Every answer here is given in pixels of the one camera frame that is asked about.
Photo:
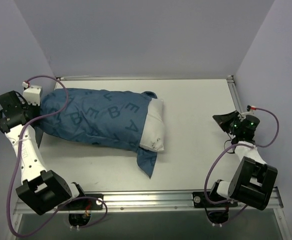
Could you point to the aluminium back rail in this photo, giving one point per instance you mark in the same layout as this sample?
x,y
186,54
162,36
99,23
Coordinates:
x,y
114,78

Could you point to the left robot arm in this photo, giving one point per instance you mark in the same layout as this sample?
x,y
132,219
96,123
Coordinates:
x,y
40,189

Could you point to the aluminium right side rail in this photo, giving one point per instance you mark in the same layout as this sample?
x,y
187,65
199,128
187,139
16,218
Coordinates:
x,y
235,100

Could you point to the white pillow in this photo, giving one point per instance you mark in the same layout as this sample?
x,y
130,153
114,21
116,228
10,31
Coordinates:
x,y
154,130

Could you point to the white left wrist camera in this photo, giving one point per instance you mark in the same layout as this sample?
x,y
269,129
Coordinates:
x,y
32,95

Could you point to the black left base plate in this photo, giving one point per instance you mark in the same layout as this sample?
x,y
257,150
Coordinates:
x,y
87,204

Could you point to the aluminium rail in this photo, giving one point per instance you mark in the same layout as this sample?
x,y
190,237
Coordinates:
x,y
235,100
114,78
146,201

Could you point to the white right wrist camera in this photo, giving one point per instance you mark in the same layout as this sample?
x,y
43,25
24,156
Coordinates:
x,y
250,111

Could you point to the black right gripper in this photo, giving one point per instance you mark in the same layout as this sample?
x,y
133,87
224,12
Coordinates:
x,y
232,122

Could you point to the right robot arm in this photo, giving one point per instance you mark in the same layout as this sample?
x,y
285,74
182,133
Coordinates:
x,y
239,188

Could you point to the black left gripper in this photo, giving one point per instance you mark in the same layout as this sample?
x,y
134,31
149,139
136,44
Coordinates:
x,y
36,113

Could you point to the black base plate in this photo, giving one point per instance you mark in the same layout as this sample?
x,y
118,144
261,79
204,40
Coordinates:
x,y
200,202
87,204

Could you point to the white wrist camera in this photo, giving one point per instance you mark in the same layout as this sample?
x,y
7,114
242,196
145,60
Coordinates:
x,y
32,95
250,111

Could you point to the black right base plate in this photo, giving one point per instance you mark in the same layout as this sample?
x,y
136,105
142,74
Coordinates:
x,y
200,202

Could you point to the blue cartoon print pillowcase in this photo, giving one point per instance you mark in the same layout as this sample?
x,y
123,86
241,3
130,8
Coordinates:
x,y
114,119

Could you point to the aluminium front rail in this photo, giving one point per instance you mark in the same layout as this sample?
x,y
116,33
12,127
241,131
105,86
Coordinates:
x,y
146,201

